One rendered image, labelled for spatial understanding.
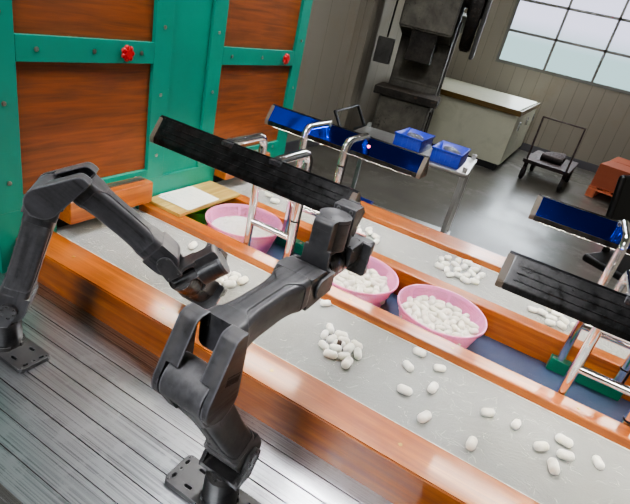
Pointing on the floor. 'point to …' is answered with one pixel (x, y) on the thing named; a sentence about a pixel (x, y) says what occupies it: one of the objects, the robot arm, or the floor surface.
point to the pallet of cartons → (605, 176)
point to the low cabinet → (481, 121)
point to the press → (423, 59)
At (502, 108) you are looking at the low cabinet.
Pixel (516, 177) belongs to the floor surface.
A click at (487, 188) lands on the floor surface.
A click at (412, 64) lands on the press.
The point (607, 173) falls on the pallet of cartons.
